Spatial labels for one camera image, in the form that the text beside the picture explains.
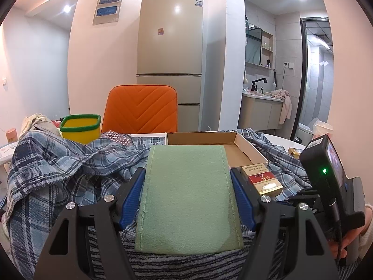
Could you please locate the red gold cigarette pack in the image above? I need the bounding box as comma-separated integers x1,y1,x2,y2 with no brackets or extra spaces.
242,163,283,197

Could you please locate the green leather card pouch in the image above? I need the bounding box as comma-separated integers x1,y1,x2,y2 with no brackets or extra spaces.
135,145,243,255

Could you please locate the person's right hand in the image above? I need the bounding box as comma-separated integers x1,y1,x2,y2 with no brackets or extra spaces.
327,206,373,259

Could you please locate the grey striped cloth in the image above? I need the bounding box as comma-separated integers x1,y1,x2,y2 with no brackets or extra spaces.
87,227,348,280

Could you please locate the open cardboard box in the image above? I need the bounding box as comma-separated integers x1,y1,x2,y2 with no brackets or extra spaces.
166,131,269,170

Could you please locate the gold snack packet on table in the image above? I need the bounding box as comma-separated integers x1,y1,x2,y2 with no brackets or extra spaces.
288,147,303,159

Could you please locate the blue plaid shirt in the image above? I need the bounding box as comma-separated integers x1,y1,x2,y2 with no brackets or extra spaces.
5,128,314,280

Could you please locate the yellow green bin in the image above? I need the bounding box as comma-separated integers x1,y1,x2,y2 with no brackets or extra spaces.
59,114,101,144

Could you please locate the orange chair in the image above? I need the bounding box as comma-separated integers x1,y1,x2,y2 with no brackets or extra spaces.
101,85,178,134

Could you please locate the pink towel on sink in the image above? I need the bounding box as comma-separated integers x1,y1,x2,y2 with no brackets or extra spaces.
271,89,292,125

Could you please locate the bathroom vanity cabinet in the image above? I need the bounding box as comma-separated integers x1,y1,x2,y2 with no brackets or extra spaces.
238,92,283,132

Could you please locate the red bag on floor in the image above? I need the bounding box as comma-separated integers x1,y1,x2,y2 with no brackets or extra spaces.
52,120,61,128

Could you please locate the beige clothes pile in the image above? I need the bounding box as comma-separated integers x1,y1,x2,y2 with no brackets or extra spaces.
19,114,62,138

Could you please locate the black faucet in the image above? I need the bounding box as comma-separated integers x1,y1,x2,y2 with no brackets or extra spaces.
251,77,268,92

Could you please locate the beige refrigerator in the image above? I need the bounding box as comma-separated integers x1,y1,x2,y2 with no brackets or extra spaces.
137,0,203,132

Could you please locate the mirror cabinet with shelves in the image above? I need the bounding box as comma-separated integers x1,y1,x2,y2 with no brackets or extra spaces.
245,23,274,69

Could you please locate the wall electrical panel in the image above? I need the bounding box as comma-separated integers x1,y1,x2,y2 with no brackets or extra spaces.
92,0,122,25

